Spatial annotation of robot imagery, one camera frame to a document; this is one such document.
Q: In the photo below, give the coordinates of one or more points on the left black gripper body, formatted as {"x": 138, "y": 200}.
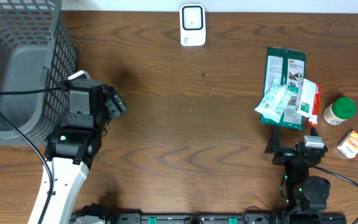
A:
{"x": 114, "y": 106}

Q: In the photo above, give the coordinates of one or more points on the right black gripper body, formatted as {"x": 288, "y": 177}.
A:
{"x": 285, "y": 154}

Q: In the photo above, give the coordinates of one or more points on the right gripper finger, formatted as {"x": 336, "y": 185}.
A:
{"x": 273, "y": 145}
{"x": 313, "y": 132}

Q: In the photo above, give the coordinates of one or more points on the orange red stick sachet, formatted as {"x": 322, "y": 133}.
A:
{"x": 313, "y": 119}

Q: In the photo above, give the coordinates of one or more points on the white green carton box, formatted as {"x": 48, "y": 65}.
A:
{"x": 305, "y": 98}

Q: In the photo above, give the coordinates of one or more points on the green lid jar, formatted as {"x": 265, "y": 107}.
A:
{"x": 339, "y": 111}

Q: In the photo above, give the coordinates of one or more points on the orange small box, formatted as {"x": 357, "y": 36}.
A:
{"x": 349, "y": 145}

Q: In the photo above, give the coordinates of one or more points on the light teal wipes packet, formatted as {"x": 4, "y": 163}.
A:
{"x": 274, "y": 101}

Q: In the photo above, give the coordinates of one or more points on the green white package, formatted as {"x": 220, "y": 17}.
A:
{"x": 288, "y": 67}

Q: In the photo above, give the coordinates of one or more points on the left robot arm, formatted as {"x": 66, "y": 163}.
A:
{"x": 72, "y": 145}

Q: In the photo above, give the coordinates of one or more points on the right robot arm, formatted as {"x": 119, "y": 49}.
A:
{"x": 304, "y": 192}

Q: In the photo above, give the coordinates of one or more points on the white barcode scanner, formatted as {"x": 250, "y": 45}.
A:
{"x": 192, "y": 25}

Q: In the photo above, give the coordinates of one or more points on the grey plastic mesh basket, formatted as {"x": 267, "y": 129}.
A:
{"x": 36, "y": 54}

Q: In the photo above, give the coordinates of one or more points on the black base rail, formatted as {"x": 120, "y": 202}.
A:
{"x": 135, "y": 218}

